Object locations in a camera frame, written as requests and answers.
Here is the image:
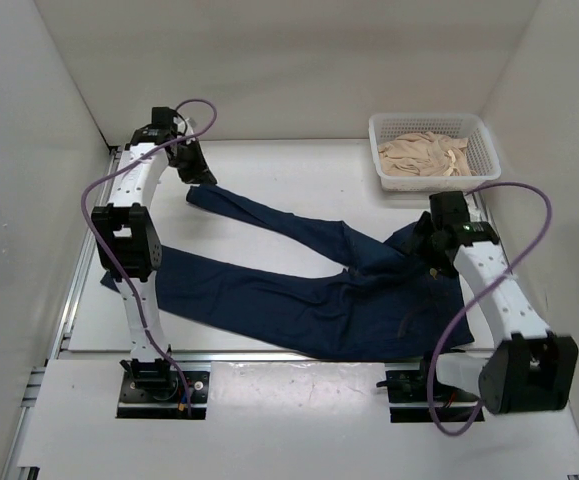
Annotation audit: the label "beige cloth in basket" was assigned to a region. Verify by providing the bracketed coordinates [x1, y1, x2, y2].
[378, 131, 473, 177]

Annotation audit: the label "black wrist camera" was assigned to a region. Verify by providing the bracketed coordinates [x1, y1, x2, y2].
[150, 106, 180, 132]
[429, 191, 470, 230]

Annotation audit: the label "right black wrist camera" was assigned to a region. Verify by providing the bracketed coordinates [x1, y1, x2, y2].
[429, 191, 470, 230]

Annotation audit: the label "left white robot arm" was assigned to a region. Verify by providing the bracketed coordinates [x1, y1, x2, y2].
[90, 124, 217, 365]

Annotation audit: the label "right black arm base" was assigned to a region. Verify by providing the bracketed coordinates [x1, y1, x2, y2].
[376, 358, 478, 425]

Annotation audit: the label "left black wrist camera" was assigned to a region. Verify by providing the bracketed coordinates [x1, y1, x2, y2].
[150, 106, 180, 132]

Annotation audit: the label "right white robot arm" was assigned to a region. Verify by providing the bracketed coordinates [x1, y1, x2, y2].
[404, 212, 579, 415]

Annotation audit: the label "white plastic mesh basket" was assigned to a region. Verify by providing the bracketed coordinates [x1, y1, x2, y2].
[368, 113, 501, 192]

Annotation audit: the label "aluminium front rail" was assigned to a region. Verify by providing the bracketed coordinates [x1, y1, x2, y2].
[168, 350, 430, 364]

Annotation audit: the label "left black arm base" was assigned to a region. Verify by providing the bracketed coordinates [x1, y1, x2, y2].
[116, 359, 210, 420]

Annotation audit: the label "dark blue denim trousers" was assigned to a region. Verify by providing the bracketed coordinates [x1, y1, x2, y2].
[99, 182, 474, 362]

